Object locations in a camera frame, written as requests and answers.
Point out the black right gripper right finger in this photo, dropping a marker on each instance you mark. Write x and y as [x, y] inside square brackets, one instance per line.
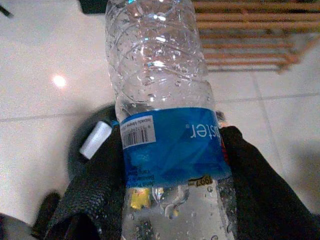
[262, 195]

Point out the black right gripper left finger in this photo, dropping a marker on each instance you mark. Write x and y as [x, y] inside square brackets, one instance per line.
[100, 180]

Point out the clear plastic bottle blue label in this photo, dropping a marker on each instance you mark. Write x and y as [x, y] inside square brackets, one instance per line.
[160, 75]

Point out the round black rubbish bin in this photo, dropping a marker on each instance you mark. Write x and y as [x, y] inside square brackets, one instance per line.
[77, 135]

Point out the white foam piece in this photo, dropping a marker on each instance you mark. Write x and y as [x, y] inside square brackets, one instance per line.
[96, 140]

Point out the yellow snack packet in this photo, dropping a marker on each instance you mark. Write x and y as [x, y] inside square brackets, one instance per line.
[140, 200]

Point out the wooden slatted rack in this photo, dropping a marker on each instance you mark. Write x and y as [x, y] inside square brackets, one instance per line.
[250, 17]

